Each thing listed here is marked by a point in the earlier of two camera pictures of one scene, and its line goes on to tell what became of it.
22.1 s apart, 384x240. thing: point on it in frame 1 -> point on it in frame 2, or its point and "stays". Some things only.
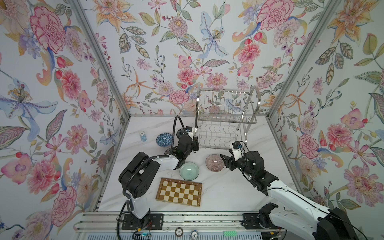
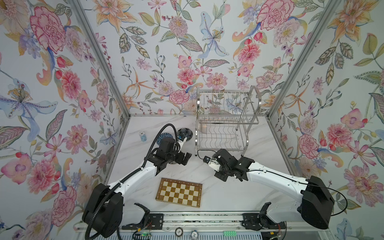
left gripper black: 195,144 -> 186,158
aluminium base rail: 118,221 stays
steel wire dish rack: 222,116 stays
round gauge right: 194,234 stays
